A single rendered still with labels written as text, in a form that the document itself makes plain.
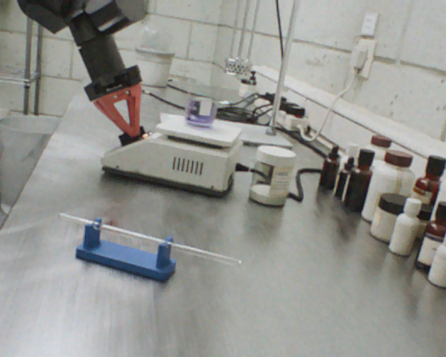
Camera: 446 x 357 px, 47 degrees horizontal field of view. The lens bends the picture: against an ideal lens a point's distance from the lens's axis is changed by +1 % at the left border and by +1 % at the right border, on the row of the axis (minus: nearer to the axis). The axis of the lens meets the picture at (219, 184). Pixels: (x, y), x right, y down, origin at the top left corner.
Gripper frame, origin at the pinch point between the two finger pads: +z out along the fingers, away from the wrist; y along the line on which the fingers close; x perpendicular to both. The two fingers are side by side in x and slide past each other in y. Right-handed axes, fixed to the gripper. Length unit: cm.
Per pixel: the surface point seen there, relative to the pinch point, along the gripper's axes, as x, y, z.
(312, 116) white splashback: -60, 34, 16
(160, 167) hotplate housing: -0.1, -5.7, 6.3
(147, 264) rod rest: 13.8, -29.9, 11.2
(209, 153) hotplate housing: -6.2, -10.8, 6.6
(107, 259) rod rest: 16.7, -27.7, 9.5
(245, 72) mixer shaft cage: -38.1, 23.2, -1.5
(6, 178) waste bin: 6, 171, 8
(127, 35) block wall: -93, 218, -42
